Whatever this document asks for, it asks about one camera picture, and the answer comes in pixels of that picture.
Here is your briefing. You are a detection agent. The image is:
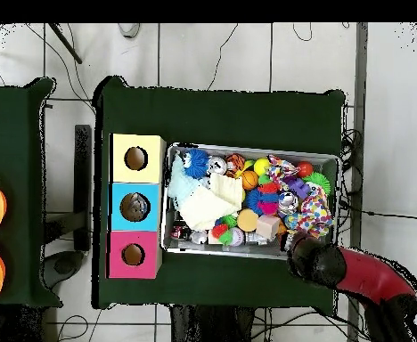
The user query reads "cream waffle cloth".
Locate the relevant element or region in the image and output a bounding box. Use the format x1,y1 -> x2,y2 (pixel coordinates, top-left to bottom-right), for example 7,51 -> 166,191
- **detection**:
178,173 -> 245,232

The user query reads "colourful spotted cloth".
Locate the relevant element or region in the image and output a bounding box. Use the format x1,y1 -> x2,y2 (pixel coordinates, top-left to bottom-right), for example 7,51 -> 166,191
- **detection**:
282,184 -> 335,239

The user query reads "wooden box with three holes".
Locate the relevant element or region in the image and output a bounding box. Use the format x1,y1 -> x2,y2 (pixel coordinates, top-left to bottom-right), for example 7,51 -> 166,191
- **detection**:
105,132 -> 168,280

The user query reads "silver drink can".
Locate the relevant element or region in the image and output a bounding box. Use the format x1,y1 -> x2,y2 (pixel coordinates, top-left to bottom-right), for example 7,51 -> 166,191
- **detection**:
207,155 -> 228,175

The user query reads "blue fuzzy toy with eyes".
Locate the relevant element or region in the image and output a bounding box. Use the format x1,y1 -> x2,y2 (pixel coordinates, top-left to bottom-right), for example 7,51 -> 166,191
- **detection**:
182,148 -> 210,179

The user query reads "mint waffle cloth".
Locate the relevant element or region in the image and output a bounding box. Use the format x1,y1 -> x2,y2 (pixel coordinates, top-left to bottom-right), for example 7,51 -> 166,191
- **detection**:
167,152 -> 204,209

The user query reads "orange toy basketball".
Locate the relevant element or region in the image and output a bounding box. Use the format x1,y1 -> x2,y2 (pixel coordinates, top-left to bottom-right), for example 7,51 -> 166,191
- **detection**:
241,169 -> 260,191

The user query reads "orange round sponge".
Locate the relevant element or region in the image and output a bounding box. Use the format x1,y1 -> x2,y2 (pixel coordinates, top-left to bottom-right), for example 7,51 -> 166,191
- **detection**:
235,208 -> 260,233

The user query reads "blue orange spiky ball toy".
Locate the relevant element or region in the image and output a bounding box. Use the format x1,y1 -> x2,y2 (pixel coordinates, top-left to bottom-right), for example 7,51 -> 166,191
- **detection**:
244,182 -> 282,217

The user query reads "smooth yellow plastic ball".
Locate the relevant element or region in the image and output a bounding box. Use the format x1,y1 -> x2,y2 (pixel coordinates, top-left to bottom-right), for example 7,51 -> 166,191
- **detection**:
253,157 -> 271,178

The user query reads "pale wooden block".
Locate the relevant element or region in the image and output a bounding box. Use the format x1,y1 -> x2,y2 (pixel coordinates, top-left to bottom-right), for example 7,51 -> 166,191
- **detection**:
255,214 -> 282,240

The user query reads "dark green table cloth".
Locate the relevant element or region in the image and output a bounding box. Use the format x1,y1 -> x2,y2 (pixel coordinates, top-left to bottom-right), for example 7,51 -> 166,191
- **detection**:
0,77 -> 63,308
91,75 -> 346,310

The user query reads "green fuzzy toy with eyes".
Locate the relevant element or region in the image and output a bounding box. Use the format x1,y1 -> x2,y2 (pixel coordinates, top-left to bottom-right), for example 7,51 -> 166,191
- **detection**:
301,172 -> 332,197

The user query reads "black upright panel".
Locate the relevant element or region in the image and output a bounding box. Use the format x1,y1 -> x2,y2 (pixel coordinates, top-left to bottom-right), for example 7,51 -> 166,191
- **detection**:
72,123 -> 93,252

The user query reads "grey round stand base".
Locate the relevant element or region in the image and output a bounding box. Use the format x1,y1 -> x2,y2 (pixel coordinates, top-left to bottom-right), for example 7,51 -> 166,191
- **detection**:
42,248 -> 86,290

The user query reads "black tripod leg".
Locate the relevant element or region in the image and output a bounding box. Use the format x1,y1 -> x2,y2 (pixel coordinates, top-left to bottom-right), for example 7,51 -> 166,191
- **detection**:
47,22 -> 84,66

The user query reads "silver wire mesh bin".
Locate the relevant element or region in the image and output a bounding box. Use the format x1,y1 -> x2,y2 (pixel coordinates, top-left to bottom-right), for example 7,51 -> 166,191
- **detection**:
159,141 -> 340,261

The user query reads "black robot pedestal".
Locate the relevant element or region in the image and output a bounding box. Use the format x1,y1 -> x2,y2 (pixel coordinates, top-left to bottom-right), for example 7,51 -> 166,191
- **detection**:
168,304 -> 256,342

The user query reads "black floor cable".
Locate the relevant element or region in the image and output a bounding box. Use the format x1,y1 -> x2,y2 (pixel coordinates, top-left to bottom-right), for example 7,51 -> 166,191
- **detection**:
339,199 -> 417,220

